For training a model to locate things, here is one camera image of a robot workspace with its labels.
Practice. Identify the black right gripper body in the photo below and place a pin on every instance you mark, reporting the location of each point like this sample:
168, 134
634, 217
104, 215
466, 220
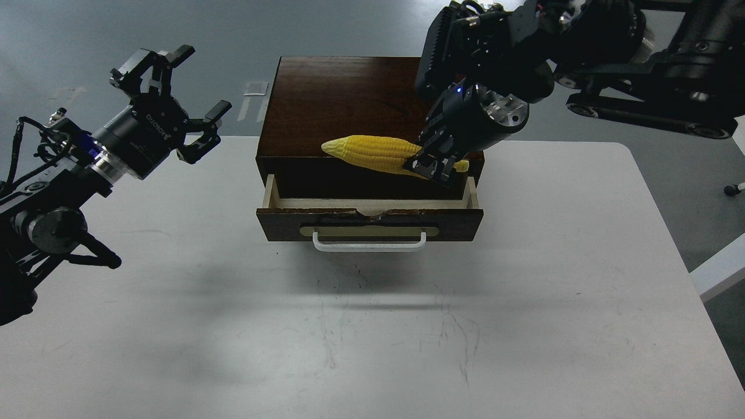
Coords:
469, 118

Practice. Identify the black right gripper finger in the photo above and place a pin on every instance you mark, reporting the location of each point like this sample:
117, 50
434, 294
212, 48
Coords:
446, 170
426, 164

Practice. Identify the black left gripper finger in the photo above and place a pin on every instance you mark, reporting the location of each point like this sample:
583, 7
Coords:
149, 72
209, 139

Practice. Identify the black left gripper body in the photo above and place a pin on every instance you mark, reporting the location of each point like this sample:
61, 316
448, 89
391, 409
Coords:
144, 133

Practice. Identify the yellow corn cob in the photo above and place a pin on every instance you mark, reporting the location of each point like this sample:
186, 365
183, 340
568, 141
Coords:
380, 153

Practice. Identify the wooden drawer with white handle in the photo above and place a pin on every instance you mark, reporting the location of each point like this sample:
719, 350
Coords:
367, 225

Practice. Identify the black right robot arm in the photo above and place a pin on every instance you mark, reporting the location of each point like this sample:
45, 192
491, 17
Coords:
667, 65

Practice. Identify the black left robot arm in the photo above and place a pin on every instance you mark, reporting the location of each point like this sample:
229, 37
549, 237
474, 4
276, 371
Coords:
55, 167

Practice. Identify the dark wooden drawer cabinet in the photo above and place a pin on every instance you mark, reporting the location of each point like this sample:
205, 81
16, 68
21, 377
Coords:
319, 98

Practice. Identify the white furniture leg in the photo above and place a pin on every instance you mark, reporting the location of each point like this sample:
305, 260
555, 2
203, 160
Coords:
734, 189

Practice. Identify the white table edge right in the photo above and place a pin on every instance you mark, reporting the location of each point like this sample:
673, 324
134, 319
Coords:
720, 272

